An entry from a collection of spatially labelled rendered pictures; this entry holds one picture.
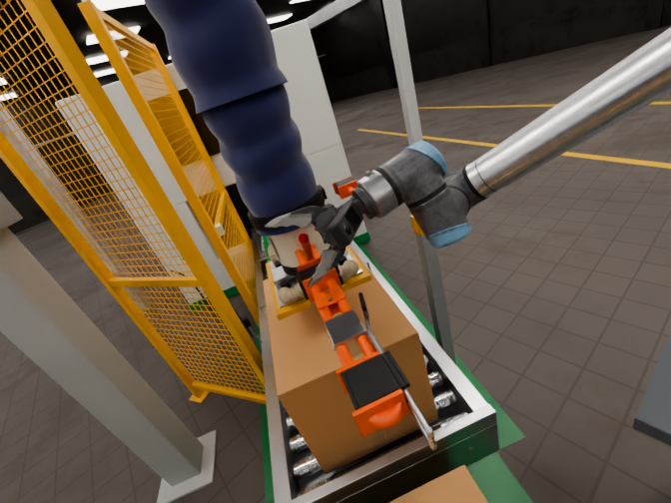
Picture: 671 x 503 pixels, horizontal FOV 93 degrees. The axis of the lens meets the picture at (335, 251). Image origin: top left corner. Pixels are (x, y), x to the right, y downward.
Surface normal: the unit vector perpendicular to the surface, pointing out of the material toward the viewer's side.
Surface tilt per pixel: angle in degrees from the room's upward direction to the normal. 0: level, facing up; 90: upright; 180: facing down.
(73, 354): 90
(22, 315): 90
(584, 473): 0
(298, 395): 90
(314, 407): 90
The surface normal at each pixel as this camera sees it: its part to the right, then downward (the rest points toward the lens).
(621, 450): -0.29, -0.83
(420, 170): 0.14, 0.11
